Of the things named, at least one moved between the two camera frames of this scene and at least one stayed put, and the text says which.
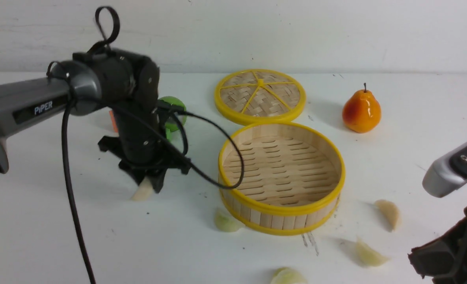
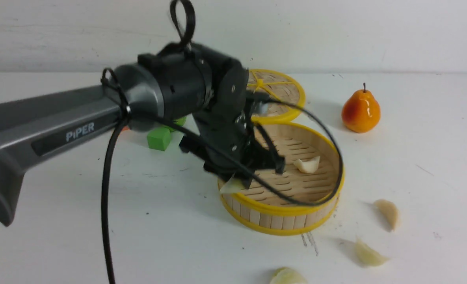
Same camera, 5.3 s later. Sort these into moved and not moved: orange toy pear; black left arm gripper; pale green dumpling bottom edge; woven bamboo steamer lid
Moved: black left arm gripper
Not moved: woven bamboo steamer lid; orange toy pear; pale green dumpling bottom edge
